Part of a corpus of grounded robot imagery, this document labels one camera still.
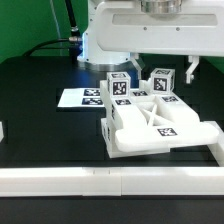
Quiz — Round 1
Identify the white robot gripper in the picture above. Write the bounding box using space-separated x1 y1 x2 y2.
95 0 224 84

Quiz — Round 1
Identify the small white tagged cube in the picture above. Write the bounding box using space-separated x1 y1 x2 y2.
107 72 131 97
151 68 175 94

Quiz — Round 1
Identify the white chair back frame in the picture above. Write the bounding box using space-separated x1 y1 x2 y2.
100 81 219 158

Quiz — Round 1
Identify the white chair seat part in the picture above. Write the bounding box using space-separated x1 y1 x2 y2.
100 116 174 160

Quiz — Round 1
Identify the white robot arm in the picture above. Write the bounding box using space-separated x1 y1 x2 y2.
79 0 224 83

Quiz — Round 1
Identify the black cable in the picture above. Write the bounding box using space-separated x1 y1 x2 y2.
21 0 83 58

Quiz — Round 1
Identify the white marker base plate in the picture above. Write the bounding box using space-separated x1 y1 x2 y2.
58 88 103 108

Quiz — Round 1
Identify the white right obstacle wall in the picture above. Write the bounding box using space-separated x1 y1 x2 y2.
208 121 224 167

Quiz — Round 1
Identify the white obstacle wall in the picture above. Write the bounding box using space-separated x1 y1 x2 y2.
208 121 224 167
0 167 224 197
0 121 4 143

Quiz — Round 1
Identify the white front obstacle wall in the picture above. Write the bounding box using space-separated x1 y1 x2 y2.
0 167 224 197

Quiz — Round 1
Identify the white left obstacle wall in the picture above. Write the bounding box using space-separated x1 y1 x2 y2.
0 121 4 143

